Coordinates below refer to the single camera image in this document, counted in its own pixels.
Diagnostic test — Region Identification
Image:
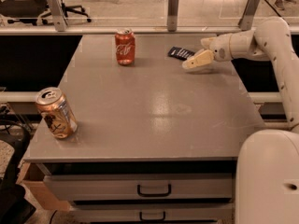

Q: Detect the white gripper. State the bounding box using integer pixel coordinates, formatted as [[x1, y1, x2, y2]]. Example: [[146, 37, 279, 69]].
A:
[[182, 34, 233, 70]]

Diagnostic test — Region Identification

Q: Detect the black chair at left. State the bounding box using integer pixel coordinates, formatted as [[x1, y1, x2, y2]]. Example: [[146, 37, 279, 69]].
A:
[[0, 119, 36, 224]]

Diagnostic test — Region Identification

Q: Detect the middle metal bracket post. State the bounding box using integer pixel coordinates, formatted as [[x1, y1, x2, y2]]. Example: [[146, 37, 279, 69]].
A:
[[167, 0, 179, 32]]

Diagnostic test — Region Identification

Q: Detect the metal bracket post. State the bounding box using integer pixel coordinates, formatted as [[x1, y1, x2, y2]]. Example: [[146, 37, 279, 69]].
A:
[[167, 0, 179, 32], [47, 0, 67, 32], [238, 0, 261, 31]]

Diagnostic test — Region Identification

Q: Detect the black office chair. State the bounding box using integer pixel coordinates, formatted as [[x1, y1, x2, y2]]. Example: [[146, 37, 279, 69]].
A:
[[0, 0, 93, 27]]

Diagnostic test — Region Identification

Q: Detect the blue rxbar blueberry wrapper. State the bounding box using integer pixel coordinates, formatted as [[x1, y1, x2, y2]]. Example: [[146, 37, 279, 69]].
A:
[[167, 47, 194, 61]]

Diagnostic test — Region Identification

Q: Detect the grey drawer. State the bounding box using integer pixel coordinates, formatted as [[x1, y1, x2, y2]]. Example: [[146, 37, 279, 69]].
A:
[[71, 203, 233, 224], [44, 174, 233, 201]]

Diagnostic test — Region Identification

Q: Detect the brown cardboard box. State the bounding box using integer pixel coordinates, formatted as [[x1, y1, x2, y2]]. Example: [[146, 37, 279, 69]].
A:
[[17, 162, 70, 211]]

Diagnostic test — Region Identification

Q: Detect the lower grey drawer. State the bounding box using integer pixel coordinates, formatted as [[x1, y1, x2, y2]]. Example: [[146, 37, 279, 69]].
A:
[[71, 203, 233, 224]]

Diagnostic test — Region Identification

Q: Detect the red soda can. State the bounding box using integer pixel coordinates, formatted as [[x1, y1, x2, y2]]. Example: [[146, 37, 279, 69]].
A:
[[115, 28, 135, 65]]

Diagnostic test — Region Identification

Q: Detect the black floor cable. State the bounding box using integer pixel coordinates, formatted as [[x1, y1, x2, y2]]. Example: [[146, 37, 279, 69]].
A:
[[261, 0, 283, 19]]

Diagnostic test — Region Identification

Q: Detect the orange gold soda can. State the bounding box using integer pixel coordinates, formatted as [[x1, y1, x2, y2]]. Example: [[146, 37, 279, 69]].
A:
[[36, 87, 78, 139]]

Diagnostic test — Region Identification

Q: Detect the left metal bracket post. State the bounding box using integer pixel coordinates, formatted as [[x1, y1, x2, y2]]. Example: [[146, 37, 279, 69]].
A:
[[47, 0, 67, 32]]

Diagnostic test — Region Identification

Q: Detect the right metal bracket post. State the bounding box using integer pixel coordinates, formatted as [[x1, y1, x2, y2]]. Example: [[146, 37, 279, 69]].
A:
[[238, 0, 261, 31]]

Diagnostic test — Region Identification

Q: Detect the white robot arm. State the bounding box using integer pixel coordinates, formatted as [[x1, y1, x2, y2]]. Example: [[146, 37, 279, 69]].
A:
[[182, 17, 299, 224]]

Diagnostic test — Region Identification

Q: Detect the upper grey drawer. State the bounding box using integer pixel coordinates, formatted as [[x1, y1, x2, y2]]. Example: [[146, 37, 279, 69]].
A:
[[44, 174, 233, 201]]

